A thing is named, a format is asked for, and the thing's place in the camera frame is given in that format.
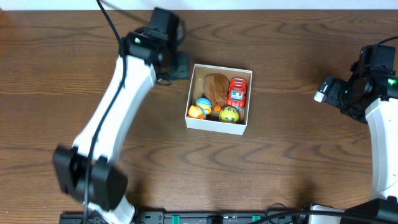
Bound brown plush toy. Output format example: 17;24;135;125
203;73;229;112

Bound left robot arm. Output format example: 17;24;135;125
52;7;190;223

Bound yellow blue duck toy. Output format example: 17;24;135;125
187;98;212;119

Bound white cardboard box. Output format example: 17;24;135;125
185;63;252;135

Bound yellow ball with blue letters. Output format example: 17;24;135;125
218;106;240;123

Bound black rail with green clips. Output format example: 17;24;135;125
59;203;309;224

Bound red toy fire truck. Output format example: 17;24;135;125
227;78;247;110

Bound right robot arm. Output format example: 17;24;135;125
308;43;397;223

